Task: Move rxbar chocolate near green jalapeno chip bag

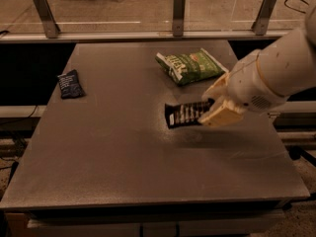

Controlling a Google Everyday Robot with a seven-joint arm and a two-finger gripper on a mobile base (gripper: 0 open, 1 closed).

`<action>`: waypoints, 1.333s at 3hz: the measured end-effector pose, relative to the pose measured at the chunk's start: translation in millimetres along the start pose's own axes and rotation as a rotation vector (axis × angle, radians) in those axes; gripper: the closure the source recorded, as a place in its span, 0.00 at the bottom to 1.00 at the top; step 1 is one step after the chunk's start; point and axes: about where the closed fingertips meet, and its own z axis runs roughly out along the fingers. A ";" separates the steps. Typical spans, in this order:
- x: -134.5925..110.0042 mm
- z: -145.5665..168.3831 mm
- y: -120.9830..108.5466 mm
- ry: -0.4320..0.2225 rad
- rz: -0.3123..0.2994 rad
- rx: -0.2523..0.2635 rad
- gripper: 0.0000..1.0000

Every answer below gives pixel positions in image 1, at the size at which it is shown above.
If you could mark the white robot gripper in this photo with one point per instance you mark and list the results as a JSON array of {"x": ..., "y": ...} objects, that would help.
[{"x": 247, "y": 83}]

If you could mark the dark blue snack pouch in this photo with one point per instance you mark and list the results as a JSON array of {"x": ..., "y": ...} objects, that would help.
[{"x": 70, "y": 86}]

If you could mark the left metal barrier bracket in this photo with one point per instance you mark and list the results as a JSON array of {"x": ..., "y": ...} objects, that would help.
[{"x": 50, "y": 27}]

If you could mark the black rxbar chocolate bar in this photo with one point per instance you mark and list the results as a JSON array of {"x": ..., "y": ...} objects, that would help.
[{"x": 186, "y": 114}]

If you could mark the green jalapeno chip bag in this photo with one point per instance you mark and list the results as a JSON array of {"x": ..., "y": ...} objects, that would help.
[{"x": 185, "y": 69}]

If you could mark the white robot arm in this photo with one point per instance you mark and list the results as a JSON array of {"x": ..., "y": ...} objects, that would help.
[{"x": 289, "y": 63}]

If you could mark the right metal barrier bracket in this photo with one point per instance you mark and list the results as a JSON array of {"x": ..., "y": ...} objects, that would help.
[{"x": 260, "y": 26}]

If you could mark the metal barrier bracket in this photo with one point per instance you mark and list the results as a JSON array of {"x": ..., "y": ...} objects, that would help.
[
  {"x": 178, "y": 17},
  {"x": 50, "y": 27},
  {"x": 260, "y": 26}
]

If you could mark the clear acrylic barrier panel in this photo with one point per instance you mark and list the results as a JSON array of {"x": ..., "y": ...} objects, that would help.
[{"x": 88, "y": 16}]

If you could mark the middle metal barrier bracket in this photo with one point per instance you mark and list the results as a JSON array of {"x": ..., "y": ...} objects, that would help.
[{"x": 178, "y": 17}]

